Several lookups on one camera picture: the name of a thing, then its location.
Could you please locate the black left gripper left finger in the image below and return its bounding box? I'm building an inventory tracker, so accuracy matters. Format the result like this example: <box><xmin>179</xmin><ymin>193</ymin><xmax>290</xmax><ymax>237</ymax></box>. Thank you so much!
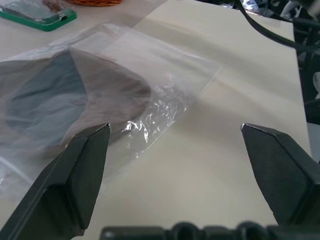
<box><xmin>0</xmin><ymin>122</ymin><xmax>112</xmax><ymax>240</ymax></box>

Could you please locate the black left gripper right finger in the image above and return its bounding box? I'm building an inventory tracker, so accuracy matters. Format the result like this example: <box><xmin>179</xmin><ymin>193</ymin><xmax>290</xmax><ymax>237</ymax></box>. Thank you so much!
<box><xmin>239</xmin><ymin>122</ymin><xmax>320</xmax><ymax>227</ymax></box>

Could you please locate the grey and brown cap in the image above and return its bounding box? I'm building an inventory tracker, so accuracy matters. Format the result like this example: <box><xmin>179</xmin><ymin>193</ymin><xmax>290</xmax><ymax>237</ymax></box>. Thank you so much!
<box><xmin>0</xmin><ymin>31</ymin><xmax>153</xmax><ymax>161</ymax></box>

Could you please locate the clear plastic bag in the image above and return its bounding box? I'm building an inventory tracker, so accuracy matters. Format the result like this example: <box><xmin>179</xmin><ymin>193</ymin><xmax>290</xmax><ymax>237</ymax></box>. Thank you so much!
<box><xmin>0</xmin><ymin>23</ymin><xmax>225</xmax><ymax>195</ymax></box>

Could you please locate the green plastic tray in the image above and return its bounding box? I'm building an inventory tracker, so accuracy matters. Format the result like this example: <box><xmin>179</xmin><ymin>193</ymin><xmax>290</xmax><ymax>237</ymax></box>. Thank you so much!
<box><xmin>0</xmin><ymin>0</ymin><xmax>78</xmax><ymax>32</ymax></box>

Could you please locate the orange woven basket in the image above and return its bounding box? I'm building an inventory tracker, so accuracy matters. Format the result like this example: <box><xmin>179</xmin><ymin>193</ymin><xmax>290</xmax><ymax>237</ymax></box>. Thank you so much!
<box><xmin>66</xmin><ymin>0</ymin><xmax>124</xmax><ymax>7</ymax></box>

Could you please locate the black cable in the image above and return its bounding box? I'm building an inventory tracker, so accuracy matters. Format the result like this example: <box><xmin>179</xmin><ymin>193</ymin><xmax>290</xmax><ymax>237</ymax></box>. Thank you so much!
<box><xmin>234</xmin><ymin>0</ymin><xmax>298</xmax><ymax>48</ymax></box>

